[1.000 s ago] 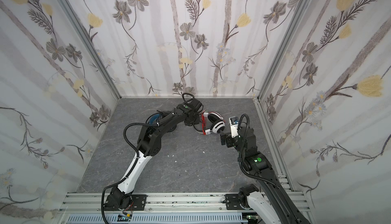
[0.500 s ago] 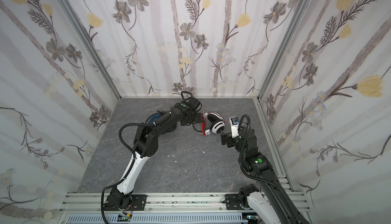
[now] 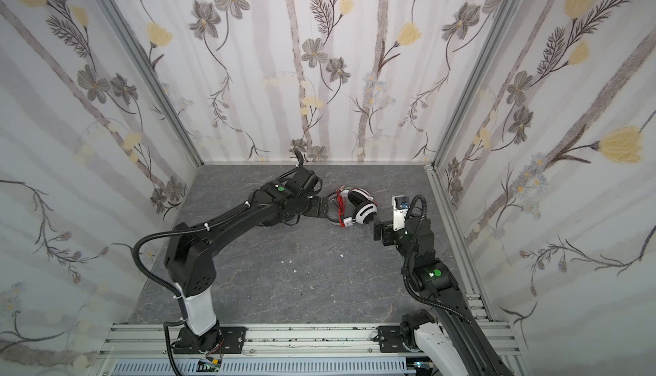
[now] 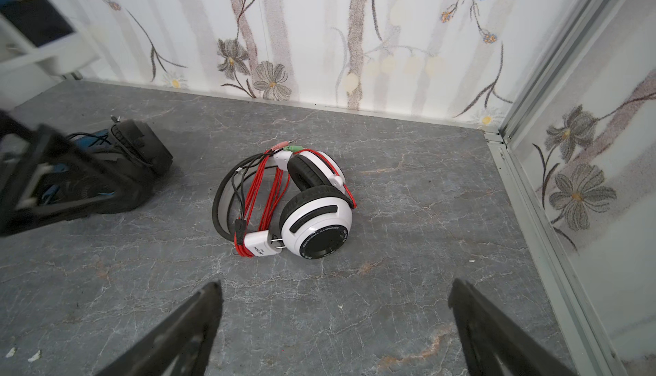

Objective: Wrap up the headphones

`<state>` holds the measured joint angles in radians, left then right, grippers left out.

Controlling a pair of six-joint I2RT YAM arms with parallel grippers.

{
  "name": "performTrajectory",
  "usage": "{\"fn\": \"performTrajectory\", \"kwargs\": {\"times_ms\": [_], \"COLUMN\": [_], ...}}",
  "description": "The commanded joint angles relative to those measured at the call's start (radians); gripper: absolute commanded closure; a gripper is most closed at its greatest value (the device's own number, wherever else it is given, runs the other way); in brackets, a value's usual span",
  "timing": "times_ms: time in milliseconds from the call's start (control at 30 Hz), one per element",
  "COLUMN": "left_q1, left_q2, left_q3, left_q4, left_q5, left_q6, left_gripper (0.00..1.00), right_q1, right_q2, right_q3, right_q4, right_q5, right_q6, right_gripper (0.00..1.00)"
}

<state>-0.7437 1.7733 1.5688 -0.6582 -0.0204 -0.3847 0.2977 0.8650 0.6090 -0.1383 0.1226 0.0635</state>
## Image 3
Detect red headphone cable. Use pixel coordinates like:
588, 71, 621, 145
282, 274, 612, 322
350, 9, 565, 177
334, 185, 360, 228

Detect white headphones with black pads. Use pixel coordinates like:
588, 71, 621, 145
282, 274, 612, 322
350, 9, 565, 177
327, 186, 378, 227

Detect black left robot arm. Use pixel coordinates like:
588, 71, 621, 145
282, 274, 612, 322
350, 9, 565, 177
131, 149, 328, 375

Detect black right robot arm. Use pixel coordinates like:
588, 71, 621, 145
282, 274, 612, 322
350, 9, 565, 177
373, 195, 512, 375

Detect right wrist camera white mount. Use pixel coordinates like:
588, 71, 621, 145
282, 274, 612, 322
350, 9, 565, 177
392, 196, 411, 232

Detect white slotted cable duct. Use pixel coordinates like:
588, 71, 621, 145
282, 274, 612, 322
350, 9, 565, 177
111, 357, 416, 376

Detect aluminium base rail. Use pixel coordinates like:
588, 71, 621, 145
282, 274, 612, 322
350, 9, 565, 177
96, 322, 519, 360

